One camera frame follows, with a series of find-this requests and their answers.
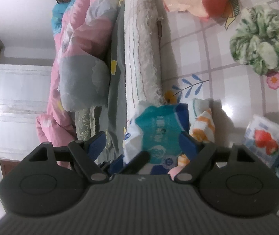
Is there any small strawberry tissue packet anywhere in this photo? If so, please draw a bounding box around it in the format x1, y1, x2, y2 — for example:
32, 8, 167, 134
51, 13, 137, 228
243, 115, 279, 164

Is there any green white scrunchie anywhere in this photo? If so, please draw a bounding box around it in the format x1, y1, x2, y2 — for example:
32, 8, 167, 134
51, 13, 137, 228
229, 5, 279, 76

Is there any white quilted mattress pad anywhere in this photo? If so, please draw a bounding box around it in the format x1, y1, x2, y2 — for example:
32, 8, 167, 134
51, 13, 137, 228
123, 0, 166, 129

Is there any orange striped cloth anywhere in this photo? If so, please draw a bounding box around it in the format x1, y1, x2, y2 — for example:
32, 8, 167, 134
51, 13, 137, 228
169, 99, 216, 177

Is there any white wardrobe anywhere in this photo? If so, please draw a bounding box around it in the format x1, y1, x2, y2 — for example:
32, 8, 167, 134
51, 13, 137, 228
0, 24, 55, 180

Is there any pink patterned quilt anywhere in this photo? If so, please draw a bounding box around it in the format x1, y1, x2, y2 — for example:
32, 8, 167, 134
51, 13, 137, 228
36, 0, 126, 144

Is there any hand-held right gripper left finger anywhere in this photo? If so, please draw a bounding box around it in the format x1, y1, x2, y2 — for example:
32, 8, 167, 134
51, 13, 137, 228
27, 132, 110, 183

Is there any grey printed blanket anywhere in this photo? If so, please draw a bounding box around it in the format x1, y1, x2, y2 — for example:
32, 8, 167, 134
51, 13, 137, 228
74, 0, 130, 165

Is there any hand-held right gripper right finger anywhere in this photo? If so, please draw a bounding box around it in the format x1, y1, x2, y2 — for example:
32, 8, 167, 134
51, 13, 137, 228
175, 132, 256, 183

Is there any grey pillow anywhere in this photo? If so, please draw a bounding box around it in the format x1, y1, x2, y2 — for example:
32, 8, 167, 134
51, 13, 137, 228
58, 54, 111, 112

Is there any white blue diaper packet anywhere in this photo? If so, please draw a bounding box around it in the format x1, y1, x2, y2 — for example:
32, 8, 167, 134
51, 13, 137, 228
122, 104, 194, 175

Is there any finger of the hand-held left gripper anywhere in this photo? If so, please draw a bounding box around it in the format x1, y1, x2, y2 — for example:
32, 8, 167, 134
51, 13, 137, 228
108, 151, 151, 175

